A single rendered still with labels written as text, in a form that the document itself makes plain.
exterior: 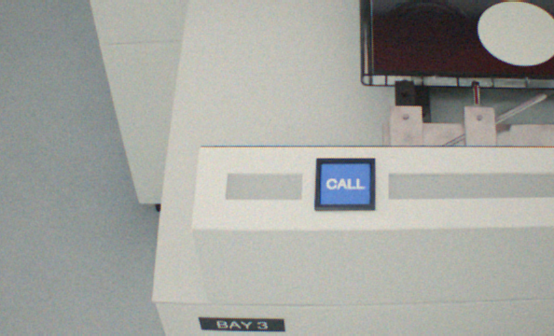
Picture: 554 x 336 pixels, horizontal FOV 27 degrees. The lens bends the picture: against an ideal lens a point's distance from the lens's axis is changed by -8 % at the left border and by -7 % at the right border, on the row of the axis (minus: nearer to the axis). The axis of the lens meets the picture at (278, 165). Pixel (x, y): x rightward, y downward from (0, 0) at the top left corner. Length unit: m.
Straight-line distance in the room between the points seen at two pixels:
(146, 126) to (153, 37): 0.23
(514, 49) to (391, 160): 0.26
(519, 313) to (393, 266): 0.18
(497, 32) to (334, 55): 0.21
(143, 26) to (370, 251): 0.80
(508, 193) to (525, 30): 0.28
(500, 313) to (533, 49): 0.30
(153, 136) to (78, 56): 0.58
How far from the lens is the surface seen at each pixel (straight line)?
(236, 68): 1.43
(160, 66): 1.93
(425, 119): 1.34
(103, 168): 2.41
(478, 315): 1.28
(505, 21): 1.38
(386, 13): 1.37
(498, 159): 1.17
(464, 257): 1.17
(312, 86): 1.41
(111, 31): 1.88
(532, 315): 1.29
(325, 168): 1.16
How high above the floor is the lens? 1.90
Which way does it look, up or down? 54 degrees down
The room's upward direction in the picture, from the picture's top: 6 degrees counter-clockwise
